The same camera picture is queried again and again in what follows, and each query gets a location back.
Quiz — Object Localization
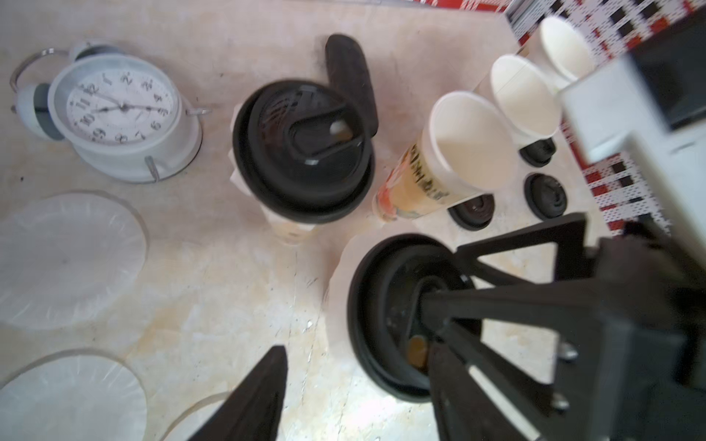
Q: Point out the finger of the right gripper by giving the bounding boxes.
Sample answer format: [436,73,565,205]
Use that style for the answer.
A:
[418,279,604,342]
[454,213,588,281]

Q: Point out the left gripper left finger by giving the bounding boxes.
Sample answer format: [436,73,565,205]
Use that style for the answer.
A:
[191,345,288,441]

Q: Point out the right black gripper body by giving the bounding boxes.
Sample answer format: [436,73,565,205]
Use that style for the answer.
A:
[557,222,705,440]

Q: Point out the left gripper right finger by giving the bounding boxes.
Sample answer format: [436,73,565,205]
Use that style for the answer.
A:
[428,341,530,440]

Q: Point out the black cup lid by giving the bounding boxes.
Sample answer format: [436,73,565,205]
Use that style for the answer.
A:
[524,174,568,221]
[448,194,496,231]
[347,233,475,404]
[232,79,375,224]
[518,138,556,168]

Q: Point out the translucent paper disc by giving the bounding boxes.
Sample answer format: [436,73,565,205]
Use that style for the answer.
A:
[1,192,148,330]
[1,351,147,440]
[162,392,230,441]

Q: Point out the black cup lid front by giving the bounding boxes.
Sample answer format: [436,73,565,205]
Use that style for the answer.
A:
[524,174,568,221]

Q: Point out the translucent paper disc front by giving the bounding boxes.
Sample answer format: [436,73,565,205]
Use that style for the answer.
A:
[162,392,230,441]

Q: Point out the paper cup red flowers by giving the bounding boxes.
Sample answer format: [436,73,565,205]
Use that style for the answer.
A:
[474,55,562,149]

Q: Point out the black glasses case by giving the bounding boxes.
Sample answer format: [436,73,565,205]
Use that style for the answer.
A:
[325,33,379,137]

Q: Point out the white twin-bell alarm clock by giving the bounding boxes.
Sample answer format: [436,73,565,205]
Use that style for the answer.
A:
[9,40,209,184]

